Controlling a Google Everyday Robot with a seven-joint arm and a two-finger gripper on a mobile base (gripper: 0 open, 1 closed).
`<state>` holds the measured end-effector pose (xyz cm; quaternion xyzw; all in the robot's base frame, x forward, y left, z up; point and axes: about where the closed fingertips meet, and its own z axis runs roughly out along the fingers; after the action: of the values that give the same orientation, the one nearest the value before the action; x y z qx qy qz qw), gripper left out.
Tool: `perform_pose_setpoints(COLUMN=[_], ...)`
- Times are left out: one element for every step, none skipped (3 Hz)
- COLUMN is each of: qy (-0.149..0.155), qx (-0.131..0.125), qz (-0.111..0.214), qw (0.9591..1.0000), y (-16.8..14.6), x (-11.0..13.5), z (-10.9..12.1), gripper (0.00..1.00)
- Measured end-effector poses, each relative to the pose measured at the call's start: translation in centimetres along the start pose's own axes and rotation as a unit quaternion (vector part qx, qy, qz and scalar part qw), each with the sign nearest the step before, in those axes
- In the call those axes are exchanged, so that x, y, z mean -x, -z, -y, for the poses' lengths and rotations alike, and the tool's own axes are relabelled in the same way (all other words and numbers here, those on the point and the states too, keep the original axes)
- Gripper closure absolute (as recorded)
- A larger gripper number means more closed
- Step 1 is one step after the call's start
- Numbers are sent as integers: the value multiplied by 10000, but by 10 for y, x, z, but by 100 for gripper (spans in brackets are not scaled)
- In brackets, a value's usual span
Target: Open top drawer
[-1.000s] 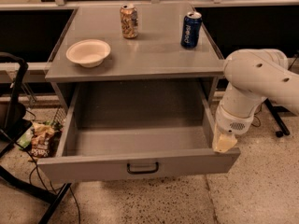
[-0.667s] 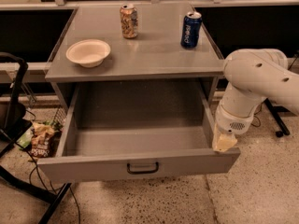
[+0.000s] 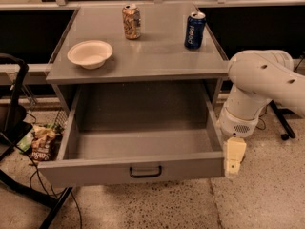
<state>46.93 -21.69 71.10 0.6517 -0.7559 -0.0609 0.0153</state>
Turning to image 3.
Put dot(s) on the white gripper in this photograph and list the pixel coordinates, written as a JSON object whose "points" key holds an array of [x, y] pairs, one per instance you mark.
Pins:
{"points": [[236, 124]]}

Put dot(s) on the grey top drawer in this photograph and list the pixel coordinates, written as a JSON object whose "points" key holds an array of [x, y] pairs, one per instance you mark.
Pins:
{"points": [[137, 132]]}

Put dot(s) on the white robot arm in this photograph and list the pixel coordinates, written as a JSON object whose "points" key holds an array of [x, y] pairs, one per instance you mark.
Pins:
{"points": [[258, 77]]}

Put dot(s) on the grey drawer cabinet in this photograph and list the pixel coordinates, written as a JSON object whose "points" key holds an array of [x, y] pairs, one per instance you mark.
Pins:
{"points": [[159, 53]]}

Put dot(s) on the blue pepsi can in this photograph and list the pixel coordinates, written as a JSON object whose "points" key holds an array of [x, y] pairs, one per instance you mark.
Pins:
{"points": [[194, 31]]}

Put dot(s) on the orange patterned drink can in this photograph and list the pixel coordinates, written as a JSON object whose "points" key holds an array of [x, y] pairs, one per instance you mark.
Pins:
{"points": [[131, 21]]}

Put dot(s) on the white paper bowl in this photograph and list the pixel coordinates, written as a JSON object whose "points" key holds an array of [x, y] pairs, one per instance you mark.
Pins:
{"points": [[91, 54]]}

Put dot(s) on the brown chip bag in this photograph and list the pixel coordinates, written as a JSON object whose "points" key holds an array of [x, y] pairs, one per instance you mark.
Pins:
{"points": [[43, 154]]}

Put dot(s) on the green snack bag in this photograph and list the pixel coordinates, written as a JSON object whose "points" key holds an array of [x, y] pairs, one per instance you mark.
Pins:
{"points": [[26, 140]]}

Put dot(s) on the black metal stand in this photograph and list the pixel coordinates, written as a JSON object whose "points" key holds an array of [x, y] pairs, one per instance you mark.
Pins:
{"points": [[13, 129]]}

